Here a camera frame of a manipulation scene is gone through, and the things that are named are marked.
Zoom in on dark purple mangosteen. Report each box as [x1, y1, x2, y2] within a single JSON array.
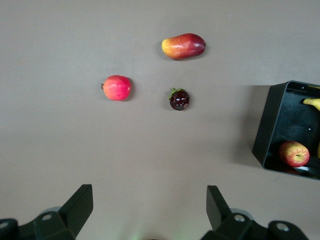
[[168, 87, 191, 112]]

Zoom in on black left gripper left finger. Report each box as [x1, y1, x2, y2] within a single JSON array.
[[0, 184, 94, 240]]

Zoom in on red yellow apple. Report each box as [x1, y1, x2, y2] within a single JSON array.
[[278, 140, 311, 168]]

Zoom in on black plastic box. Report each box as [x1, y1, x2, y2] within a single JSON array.
[[251, 80, 320, 181]]

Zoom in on yellow banana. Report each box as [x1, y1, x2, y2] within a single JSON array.
[[302, 97, 320, 159]]

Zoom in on red apple upper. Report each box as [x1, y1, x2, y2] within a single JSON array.
[[100, 74, 132, 102]]

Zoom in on red yellow mango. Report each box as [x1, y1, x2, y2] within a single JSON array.
[[161, 32, 207, 61]]

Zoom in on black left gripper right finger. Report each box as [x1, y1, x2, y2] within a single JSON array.
[[201, 185, 311, 240]]

